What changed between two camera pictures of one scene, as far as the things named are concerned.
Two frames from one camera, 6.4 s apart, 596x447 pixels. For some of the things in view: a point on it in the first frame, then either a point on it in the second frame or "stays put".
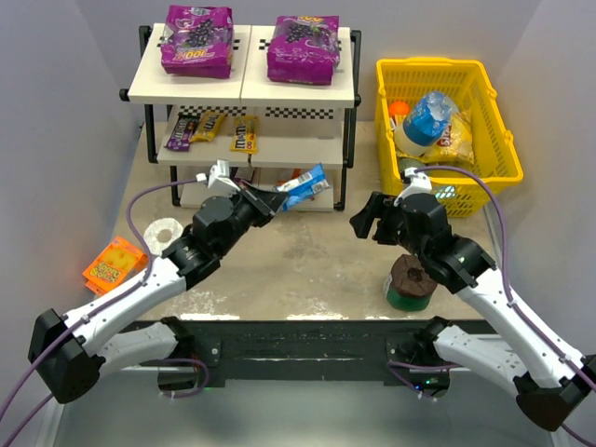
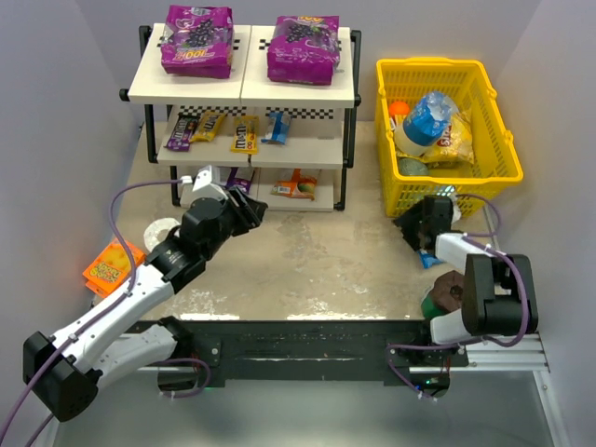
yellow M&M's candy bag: [208, 126] stays put
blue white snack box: [304, 187] -> [277, 128]
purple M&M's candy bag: [181, 134] stays put
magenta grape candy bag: [304, 49] stays put
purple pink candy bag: [238, 181] stays put
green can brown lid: [408, 287] -> [445, 295]
